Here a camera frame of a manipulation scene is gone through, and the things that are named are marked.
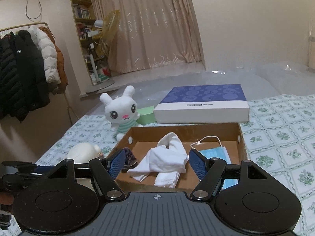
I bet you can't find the brown cardboard tray box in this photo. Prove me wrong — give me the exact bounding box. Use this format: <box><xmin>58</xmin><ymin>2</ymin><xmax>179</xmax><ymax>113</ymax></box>
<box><xmin>109</xmin><ymin>123</ymin><xmax>247</xmax><ymax>193</ymax></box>

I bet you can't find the white puffer jacket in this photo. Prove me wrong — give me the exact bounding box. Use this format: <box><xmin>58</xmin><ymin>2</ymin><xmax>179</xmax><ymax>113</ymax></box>
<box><xmin>28</xmin><ymin>27</ymin><xmax>60</xmax><ymax>84</ymax></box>

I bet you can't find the orange brown jacket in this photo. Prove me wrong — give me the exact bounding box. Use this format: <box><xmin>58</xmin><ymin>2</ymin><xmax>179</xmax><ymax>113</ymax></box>
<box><xmin>39</xmin><ymin>27</ymin><xmax>68</xmax><ymax>94</ymax></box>

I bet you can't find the clear plastic bed cover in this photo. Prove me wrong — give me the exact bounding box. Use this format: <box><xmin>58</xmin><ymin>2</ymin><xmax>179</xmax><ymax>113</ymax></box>
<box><xmin>86</xmin><ymin>61</ymin><xmax>315</xmax><ymax>118</ymax></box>

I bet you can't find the clothes rack bar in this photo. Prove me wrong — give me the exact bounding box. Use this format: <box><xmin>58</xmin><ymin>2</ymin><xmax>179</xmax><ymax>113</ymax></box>
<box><xmin>0</xmin><ymin>22</ymin><xmax>49</xmax><ymax>32</ymax></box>

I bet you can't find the wooden bookshelf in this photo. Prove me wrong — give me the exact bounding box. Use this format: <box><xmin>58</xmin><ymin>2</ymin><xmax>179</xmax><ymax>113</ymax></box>
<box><xmin>71</xmin><ymin>0</ymin><xmax>109</xmax><ymax>86</ymax></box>

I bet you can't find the standing fan in plastic cover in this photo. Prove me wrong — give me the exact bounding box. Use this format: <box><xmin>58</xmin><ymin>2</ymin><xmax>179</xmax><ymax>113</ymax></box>
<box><xmin>85</xmin><ymin>10</ymin><xmax>120</xmax><ymax>94</ymax></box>

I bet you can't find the dark purple small cloth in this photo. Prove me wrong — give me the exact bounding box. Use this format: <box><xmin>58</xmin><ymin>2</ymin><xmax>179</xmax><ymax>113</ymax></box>
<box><xmin>122</xmin><ymin>147</ymin><xmax>138</xmax><ymax>173</ymax></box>

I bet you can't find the small green box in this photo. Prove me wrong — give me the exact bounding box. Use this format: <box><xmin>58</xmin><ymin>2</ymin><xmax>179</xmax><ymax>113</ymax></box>
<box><xmin>137</xmin><ymin>106</ymin><xmax>156</xmax><ymax>125</ymax></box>

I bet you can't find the white cloth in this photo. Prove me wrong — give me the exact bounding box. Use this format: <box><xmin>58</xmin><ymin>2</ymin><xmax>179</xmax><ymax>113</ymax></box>
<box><xmin>127</xmin><ymin>132</ymin><xmax>188</xmax><ymax>189</ymax></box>

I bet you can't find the black jacket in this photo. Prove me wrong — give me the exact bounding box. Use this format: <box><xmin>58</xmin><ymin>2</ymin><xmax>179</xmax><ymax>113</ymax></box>
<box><xmin>1</xmin><ymin>30</ymin><xmax>50</xmax><ymax>122</ymax></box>

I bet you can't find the beige curtain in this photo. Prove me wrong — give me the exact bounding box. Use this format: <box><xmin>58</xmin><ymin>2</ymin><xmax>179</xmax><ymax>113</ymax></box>
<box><xmin>91</xmin><ymin>0</ymin><xmax>202</xmax><ymax>74</ymax></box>

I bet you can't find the blue face mask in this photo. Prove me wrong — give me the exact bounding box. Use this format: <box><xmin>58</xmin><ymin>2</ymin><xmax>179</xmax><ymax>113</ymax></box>
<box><xmin>189</xmin><ymin>136</ymin><xmax>238</xmax><ymax>190</ymax></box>

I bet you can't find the cream thermos bottle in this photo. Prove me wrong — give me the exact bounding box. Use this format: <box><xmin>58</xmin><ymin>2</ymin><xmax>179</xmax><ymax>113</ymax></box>
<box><xmin>66</xmin><ymin>143</ymin><xmax>104</xmax><ymax>164</ymax></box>

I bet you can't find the blue white flat gift box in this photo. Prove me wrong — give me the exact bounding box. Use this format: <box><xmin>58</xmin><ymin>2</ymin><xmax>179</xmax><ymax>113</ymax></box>
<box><xmin>153</xmin><ymin>84</ymin><xmax>249</xmax><ymax>124</ymax></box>

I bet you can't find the white plush bunny toy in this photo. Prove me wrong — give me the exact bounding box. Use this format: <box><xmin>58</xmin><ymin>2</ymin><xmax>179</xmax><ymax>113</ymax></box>
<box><xmin>99</xmin><ymin>85</ymin><xmax>142</xmax><ymax>141</ymax></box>

